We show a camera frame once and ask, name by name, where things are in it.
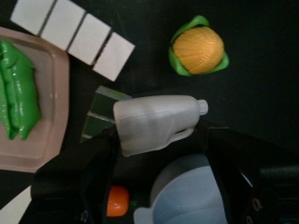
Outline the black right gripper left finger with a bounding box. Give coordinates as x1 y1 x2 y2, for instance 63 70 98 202
17 127 122 224

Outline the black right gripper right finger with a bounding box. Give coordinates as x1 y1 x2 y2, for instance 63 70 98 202
203 126 299 224

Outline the white toy detergent bottle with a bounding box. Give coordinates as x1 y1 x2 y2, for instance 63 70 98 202
112 94 210 158

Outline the orange toy fruit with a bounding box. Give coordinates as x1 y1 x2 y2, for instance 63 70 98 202
107 185 131 218

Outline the light blue toy pot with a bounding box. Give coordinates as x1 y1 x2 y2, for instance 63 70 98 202
134 153 255 224

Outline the pink plastic tray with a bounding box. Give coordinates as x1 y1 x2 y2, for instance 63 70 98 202
0 26 71 173

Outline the green toy pea pod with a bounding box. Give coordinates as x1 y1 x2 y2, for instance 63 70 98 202
0 39 43 141

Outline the yellow toy corn green husk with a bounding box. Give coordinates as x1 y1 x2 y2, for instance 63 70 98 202
168 15 230 77

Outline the white segmented block strip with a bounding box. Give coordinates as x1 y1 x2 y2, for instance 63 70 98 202
9 0 136 82

